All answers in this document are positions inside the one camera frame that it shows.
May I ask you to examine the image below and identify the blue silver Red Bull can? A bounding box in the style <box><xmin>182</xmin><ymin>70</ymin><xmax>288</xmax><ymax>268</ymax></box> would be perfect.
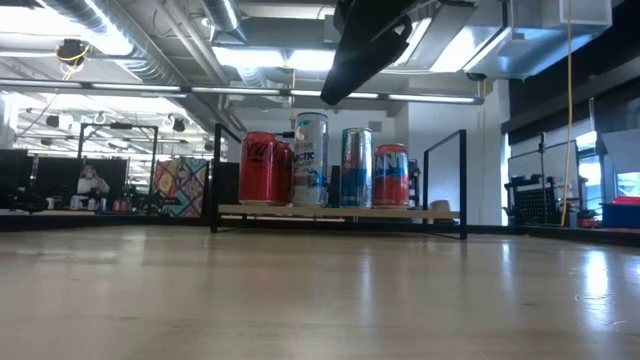
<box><xmin>341</xmin><ymin>127</ymin><xmax>374</xmax><ymax>209</ymax></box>

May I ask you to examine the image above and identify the yellow cord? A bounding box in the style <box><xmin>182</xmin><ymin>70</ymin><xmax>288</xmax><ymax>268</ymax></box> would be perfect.
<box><xmin>559</xmin><ymin>0</ymin><xmax>575</xmax><ymax>227</ymax></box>

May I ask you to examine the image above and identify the orange Fanta can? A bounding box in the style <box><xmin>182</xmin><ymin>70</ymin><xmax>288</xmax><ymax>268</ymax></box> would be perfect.
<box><xmin>372</xmin><ymin>143</ymin><xmax>410</xmax><ymax>209</ymax></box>

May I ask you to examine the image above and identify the red cola can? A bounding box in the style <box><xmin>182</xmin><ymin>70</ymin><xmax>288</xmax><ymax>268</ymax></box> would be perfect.
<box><xmin>238</xmin><ymin>130</ymin><xmax>279</xmax><ymax>207</ymax></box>
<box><xmin>275</xmin><ymin>141</ymin><xmax>294</xmax><ymax>205</ymax></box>

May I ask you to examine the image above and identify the white Celsius slim can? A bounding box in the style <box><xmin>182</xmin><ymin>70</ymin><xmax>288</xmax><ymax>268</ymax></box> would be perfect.
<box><xmin>292</xmin><ymin>111</ymin><xmax>330</xmax><ymax>208</ymax></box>

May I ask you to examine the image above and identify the black tripod stand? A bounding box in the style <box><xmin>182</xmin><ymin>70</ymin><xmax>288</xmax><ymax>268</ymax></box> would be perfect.
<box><xmin>535</xmin><ymin>132</ymin><xmax>549</xmax><ymax>226</ymax></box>

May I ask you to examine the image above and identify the black frame wooden shelf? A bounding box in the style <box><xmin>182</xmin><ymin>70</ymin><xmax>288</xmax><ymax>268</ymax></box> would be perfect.
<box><xmin>209</xmin><ymin>122</ymin><xmax>469</xmax><ymax>241</ymax></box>

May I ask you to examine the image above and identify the black ceiling device yellow cable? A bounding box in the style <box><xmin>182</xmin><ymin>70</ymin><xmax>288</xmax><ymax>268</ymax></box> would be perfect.
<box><xmin>54</xmin><ymin>37</ymin><xmax>92</xmax><ymax>67</ymax></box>

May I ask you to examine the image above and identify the small red container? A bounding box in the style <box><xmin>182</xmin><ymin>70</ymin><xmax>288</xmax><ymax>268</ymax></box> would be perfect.
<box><xmin>576</xmin><ymin>208</ymin><xmax>601</xmax><ymax>230</ymax></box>

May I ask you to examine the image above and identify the blue bin red lid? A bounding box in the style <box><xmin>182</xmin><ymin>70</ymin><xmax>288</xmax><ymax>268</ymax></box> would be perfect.
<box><xmin>601</xmin><ymin>195</ymin><xmax>640</xmax><ymax>230</ymax></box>

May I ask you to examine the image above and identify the black table frame rail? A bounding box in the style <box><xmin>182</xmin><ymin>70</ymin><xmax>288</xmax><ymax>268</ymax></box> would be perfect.
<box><xmin>504</xmin><ymin>224</ymin><xmax>640</xmax><ymax>247</ymax></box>
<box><xmin>219</xmin><ymin>222</ymin><xmax>506</xmax><ymax>235</ymax></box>
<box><xmin>0</xmin><ymin>208</ymin><xmax>216</xmax><ymax>232</ymax></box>

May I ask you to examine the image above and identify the person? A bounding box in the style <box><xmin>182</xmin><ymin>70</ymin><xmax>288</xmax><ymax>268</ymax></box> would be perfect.
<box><xmin>76</xmin><ymin>164</ymin><xmax>111</xmax><ymax>197</ymax></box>

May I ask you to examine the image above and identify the silver round ventilation duct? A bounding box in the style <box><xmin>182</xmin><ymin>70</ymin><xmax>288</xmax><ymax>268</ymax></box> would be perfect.
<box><xmin>42</xmin><ymin>0</ymin><xmax>249</xmax><ymax>134</ymax></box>

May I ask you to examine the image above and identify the silver rectangular air duct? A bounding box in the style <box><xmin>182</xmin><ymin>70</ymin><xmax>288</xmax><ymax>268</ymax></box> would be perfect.
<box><xmin>399</xmin><ymin>0</ymin><xmax>614</xmax><ymax>81</ymax></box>

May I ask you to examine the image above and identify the long linear ceiling light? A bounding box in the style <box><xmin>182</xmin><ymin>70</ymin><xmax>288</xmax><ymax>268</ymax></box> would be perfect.
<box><xmin>0</xmin><ymin>77</ymin><xmax>485</xmax><ymax>106</ymax></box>

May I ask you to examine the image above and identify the black perforated rack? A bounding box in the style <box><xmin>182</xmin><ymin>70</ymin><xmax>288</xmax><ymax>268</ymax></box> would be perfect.
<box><xmin>503</xmin><ymin>173</ymin><xmax>560</xmax><ymax>229</ymax></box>

